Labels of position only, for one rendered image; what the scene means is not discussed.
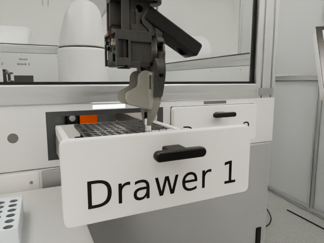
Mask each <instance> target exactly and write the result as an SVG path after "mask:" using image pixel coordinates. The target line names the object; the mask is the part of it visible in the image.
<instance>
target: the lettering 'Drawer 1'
mask: <svg viewBox="0 0 324 243"><path fill-rule="evenodd" d="M227 164H229V180H228V181H224V184H227V183H232V182H235V179H234V180H232V179H231V170H232V161H228V162H225V165H227ZM211 171H212V169H208V170H207V171H206V172H205V170H203V171H202V188H205V175H206V173H208V172H211ZM188 175H194V179H192V180H186V177H187V176H188ZM177 178H178V175H175V179H174V184H173V188H172V187H171V183H170V179H169V176H165V179H164V183H163V187H162V190H161V186H160V183H159V179H158V178H155V180H156V184H157V188H158V191H159V195H160V196H163V194H164V190H165V186H166V181H167V182H168V186H169V190H170V194H173V193H174V191H175V188H176V183H177ZM194 181H197V175H196V174H195V173H194V172H189V173H187V174H185V175H184V177H183V180H182V186H183V188H184V189H185V190H187V191H191V190H194V189H196V188H197V186H195V187H193V188H187V187H186V185H185V183H189V182H194ZM142 182H143V183H145V184H146V187H141V188H138V189H136V190H135V191H134V198H135V199H136V200H138V201H139V200H142V199H144V198H145V197H147V198H149V182H148V181H147V180H144V179H142V180H138V181H136V182H135V185H136V184H138V183H142ZM97 183H101V184H104V185H106V187H107V189H108V196H107V199H106V200H105V201H104V202H103V203H101V204H97V205H92V186H91V184H97ZM118 185H119V203H122V189H123V187H124V186H126V185H130V182H126V183H124V184H123V185H122V183H120V184H118ZM143 189H147V191H146V194H145V195H144V196H143V197H137V192H138V191H140V190H143ZM87 192H88V209H94V208H98V207H102V206H104V205H106V204H107V203H108V202H109V201H110V199H111V195H112V190H111V186H110V184H109V183H108V182H107V181H104V180H95V181H88V182H87Z"/></svg>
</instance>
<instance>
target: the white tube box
mask: <svg viewBox="0 0 324 243"><path fill-rule="evenodd" d="M23 221H24V205H23V195H18V196H12V197H5V198H0V243H21V238H22V229H23Z"/></svg>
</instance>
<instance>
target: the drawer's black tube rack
mask: <svg viewBox="0 0 324 243"><path fill-rule="evenodd" d="M74 127H75V128H76V130H77V131H78V132H79V133H80V134H81V136H77V137H75V138H82V137H94V136H106V135H122V134H135V133H145V125H144V123H143V120H140V121H118V122H102V123H87V124H74ZM160 129H165V130H167V129H169V128H167V127H164V126H161V125H159V124H156V123H152V125H151V131H152V130H158V131H159V130H160Z"/></svg>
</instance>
